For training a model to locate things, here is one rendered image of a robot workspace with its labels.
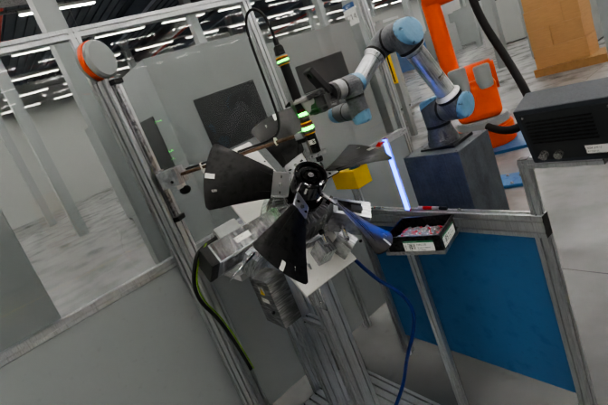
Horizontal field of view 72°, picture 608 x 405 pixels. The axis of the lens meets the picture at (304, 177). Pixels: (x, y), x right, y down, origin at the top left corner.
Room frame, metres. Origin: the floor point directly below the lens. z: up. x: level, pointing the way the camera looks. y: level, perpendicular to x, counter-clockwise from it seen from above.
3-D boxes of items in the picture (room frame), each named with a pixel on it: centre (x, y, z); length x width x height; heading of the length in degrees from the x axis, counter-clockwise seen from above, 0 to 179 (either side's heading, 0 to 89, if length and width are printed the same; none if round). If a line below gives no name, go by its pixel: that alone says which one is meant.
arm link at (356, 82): (1.65, -0.30, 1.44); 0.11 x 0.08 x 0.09; 124
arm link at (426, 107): (1.99, -0.70, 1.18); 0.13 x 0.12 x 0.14; 27
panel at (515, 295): (1.62, -0.43, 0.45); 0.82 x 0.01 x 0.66; 34
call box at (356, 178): (1.95, -0.21, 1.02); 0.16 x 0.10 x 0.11; 34
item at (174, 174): (1.73, 0.51, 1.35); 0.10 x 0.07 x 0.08; 69
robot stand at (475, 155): (2.00, -0.70, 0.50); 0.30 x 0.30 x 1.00; 38
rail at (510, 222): (1.62, -0.43, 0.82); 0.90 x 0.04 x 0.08; 34
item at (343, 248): (1.49, -0.05, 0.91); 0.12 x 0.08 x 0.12; 34
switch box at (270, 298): (1.66, 0.30, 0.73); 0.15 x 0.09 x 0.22; 34
